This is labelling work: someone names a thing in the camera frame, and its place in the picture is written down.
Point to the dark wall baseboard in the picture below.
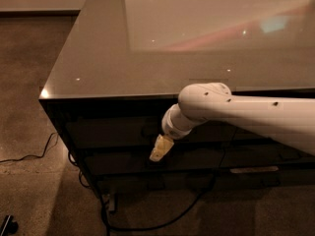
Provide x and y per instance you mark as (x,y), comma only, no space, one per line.
(48,13)

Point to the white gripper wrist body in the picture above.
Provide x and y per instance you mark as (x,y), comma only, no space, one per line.
(170,127)

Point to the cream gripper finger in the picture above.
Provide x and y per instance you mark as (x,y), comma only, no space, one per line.
(162,146)

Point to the black object on floor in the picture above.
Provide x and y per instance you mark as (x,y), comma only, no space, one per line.
(9,226)

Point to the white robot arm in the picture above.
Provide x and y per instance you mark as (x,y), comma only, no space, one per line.
(289,121)

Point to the dark cabinet with glossy top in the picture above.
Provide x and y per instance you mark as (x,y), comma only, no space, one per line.
(132,58)

